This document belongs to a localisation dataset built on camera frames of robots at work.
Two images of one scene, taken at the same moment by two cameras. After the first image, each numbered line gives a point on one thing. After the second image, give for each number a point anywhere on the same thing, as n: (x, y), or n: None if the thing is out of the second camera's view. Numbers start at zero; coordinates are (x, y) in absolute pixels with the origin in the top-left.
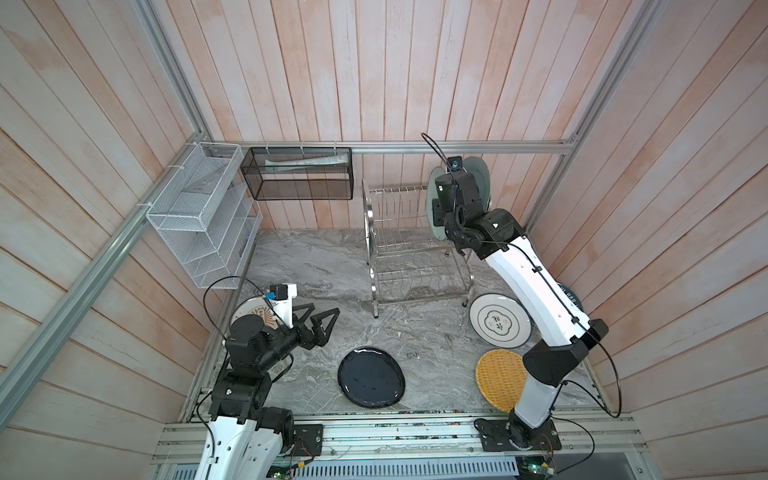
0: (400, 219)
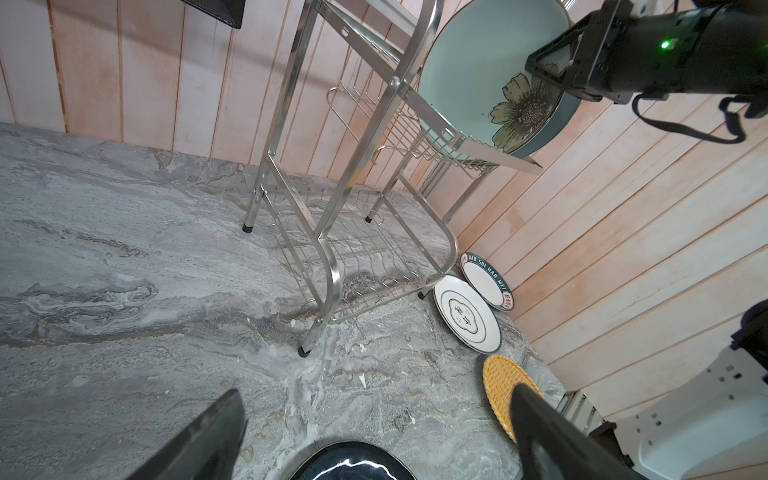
0: (358, 172)
